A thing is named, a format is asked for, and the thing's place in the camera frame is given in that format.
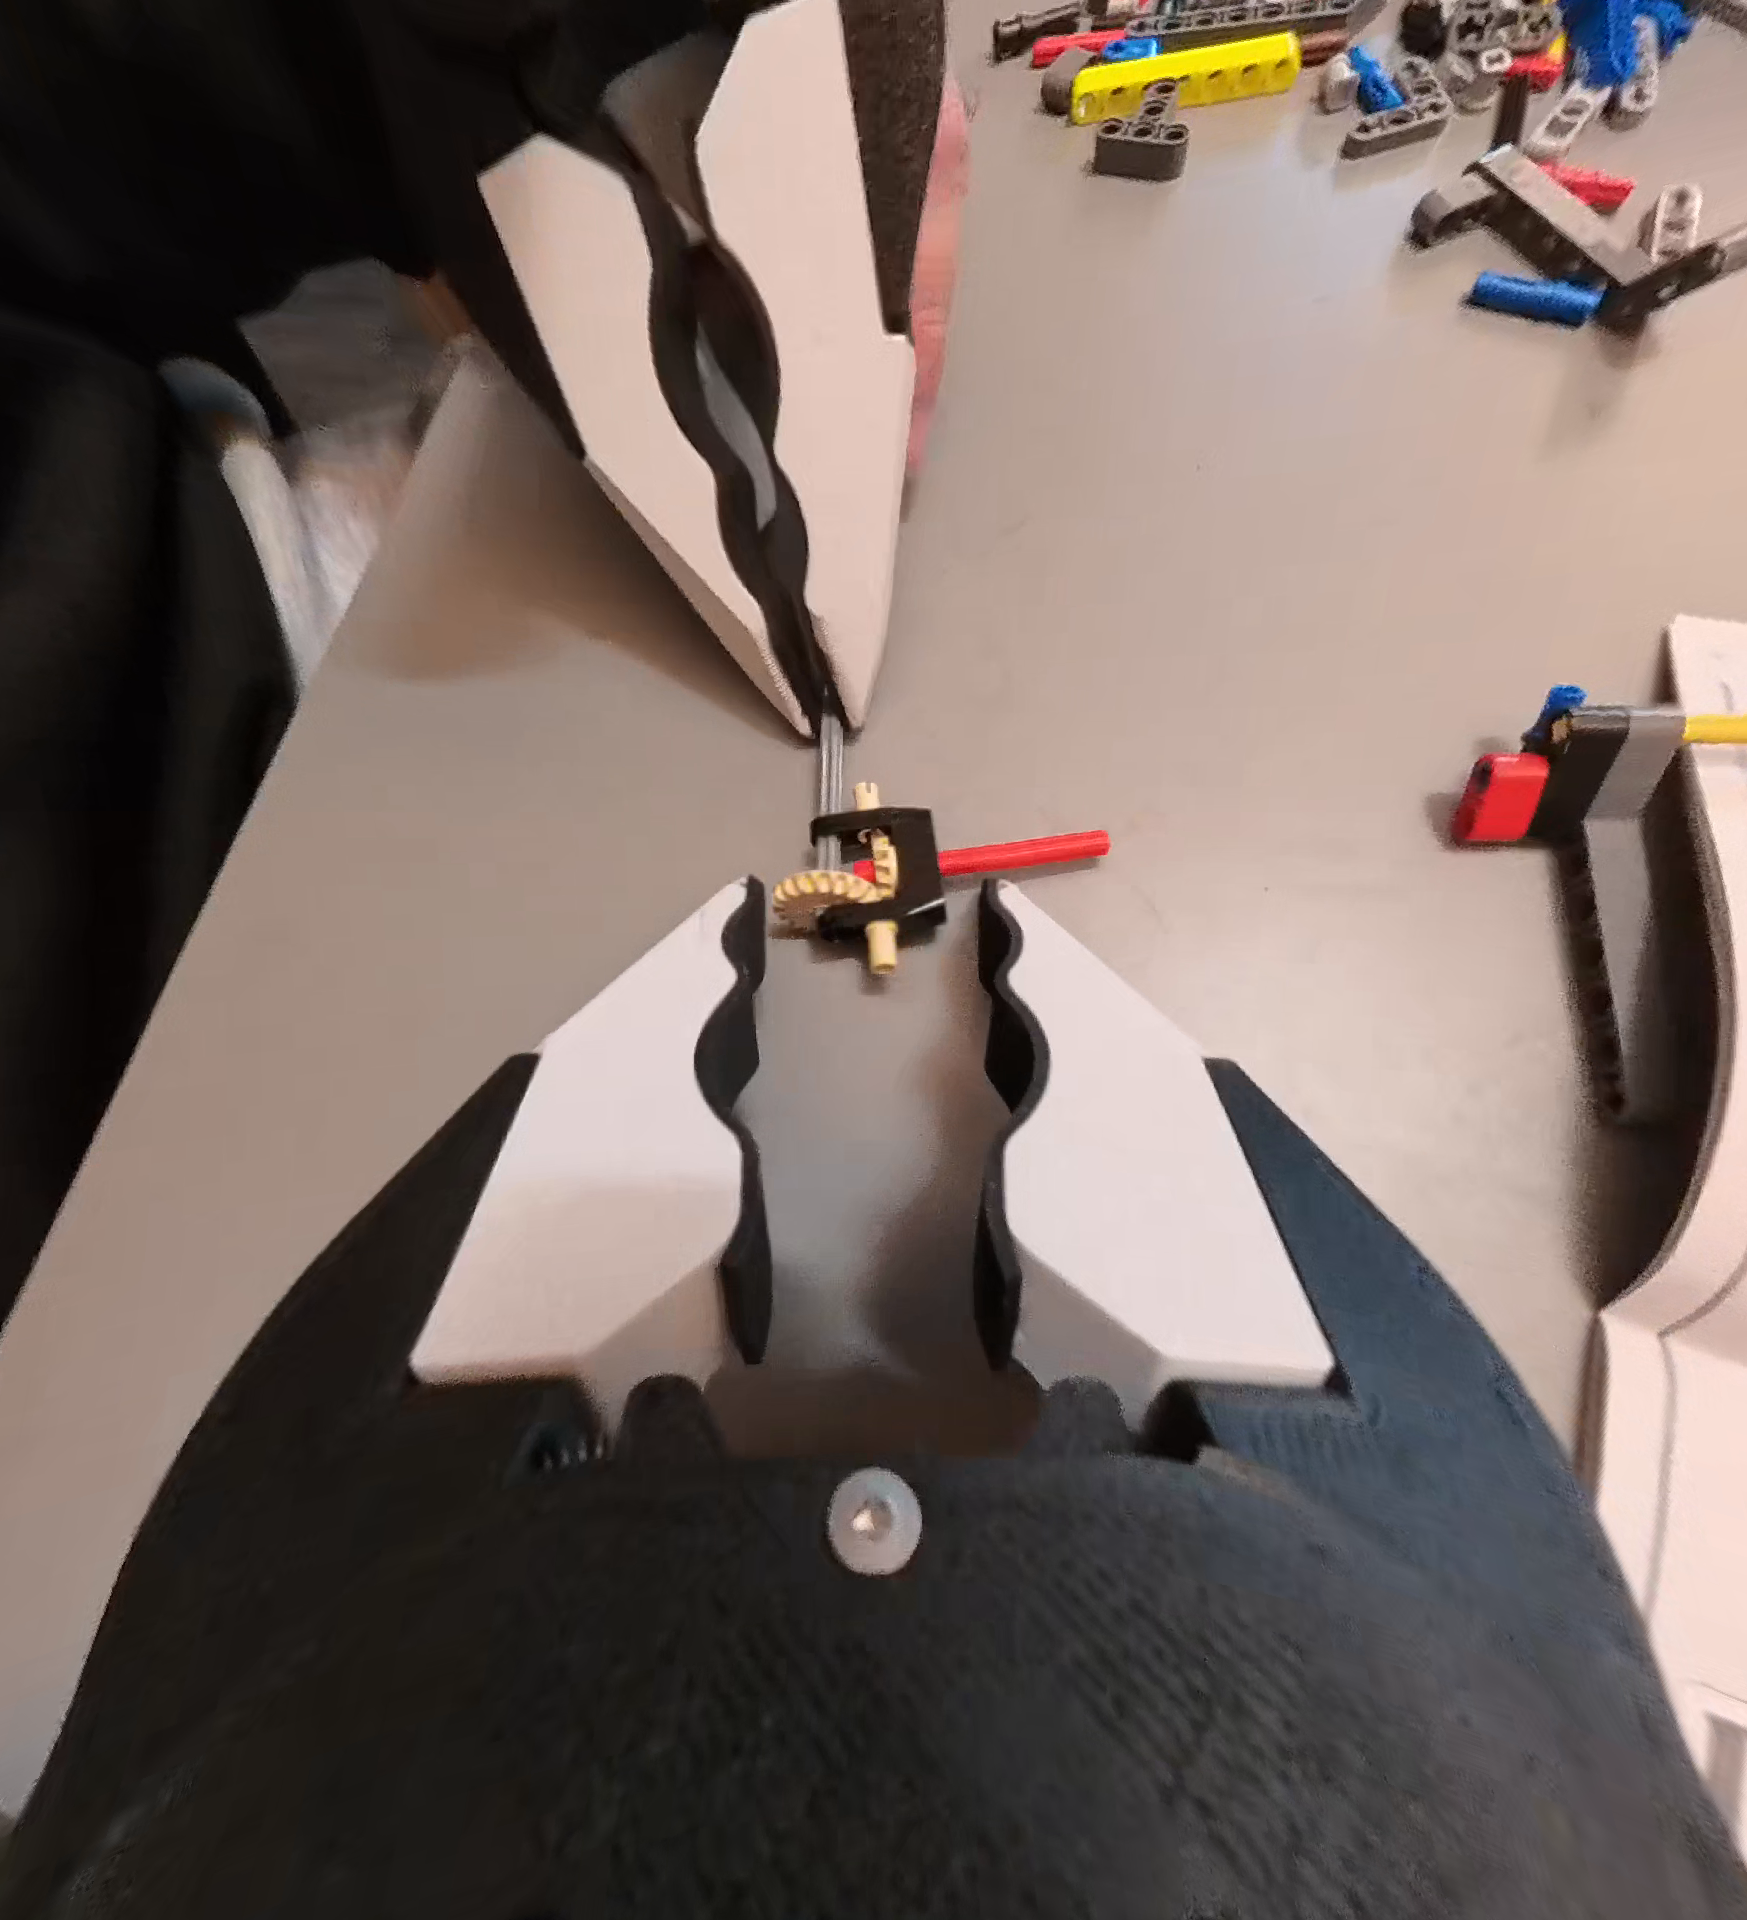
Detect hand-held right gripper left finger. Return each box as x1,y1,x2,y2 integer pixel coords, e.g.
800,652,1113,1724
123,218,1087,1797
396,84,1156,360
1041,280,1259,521
412,877,776,1419

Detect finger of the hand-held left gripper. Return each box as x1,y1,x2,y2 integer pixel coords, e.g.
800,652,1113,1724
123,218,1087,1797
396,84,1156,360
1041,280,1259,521
479,91,834,740
606,0,918,734

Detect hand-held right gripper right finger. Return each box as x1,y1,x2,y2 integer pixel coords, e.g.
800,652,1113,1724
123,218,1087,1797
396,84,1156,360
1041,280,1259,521
974,877,1337,1426

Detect black lego gear assembly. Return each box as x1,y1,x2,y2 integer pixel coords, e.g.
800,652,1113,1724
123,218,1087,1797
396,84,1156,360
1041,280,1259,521
771,780,1110,980

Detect person's left forearm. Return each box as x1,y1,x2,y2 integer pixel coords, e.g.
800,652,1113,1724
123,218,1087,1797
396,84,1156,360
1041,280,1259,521
0,0,559,353

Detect pile of loose lego pieces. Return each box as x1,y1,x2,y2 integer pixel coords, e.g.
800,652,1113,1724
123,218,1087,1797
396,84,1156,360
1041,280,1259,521
990,0,1747,333

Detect person's left hand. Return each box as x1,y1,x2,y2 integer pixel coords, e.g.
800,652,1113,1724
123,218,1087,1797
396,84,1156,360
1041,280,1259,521
904,83,976,510

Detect person's grey fleece pants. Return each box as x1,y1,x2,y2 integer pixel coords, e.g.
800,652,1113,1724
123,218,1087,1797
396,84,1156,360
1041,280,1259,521
158,351,433,676

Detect person's black jacket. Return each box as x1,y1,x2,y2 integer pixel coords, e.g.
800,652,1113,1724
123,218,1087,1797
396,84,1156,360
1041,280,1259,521
0,291,298,1502

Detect lego frame with yellow axle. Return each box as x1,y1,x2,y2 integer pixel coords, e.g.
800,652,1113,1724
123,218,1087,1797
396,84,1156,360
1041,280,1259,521
1453,682,1747,1118

